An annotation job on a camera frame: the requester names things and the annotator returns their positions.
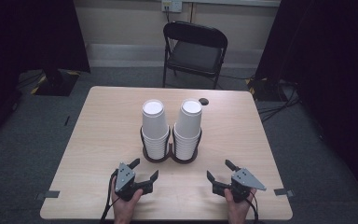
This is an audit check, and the person's right hand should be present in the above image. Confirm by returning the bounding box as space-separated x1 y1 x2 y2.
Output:
224 188 257 224

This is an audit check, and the black folding chair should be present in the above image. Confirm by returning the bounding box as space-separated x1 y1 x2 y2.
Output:
162 21 228 91

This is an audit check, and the single white paper cup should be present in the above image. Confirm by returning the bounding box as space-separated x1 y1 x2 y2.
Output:
174 98 203 140

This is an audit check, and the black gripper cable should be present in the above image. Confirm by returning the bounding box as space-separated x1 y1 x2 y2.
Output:
100 169 119 224
245 189 260 224

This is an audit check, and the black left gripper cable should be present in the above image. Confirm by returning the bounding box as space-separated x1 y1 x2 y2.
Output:
100 169 119 224

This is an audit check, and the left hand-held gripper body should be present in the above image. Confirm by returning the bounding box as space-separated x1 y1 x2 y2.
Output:
114 161 143 202

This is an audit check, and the grey tape strip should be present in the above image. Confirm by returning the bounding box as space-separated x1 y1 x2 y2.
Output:
34 189 61 201
273 188 295 198

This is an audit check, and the white wall socket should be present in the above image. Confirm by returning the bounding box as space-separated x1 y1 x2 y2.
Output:
161 0 184 14

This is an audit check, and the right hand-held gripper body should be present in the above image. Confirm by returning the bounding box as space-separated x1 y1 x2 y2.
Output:
229 168 268 203

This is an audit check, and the black stand base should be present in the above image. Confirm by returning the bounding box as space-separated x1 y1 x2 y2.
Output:
245 76 293 102
30 68 82 97

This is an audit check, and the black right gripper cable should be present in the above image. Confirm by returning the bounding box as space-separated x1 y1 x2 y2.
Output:
245 189 260 224

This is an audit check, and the black double cup holder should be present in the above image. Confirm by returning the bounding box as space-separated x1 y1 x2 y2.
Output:
139 125 203 165

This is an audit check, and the black curtain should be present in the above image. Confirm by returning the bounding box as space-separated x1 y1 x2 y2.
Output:
255 0 358 208
0 0 91 146

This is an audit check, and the person's left hand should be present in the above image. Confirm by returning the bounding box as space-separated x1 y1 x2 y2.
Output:
110 186 145 224

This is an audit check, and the black socket cable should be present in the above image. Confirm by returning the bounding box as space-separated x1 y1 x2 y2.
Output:
164 6 174 41

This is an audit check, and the bundle of black floor cables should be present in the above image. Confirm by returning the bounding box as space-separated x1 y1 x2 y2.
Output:
255 80 302 123

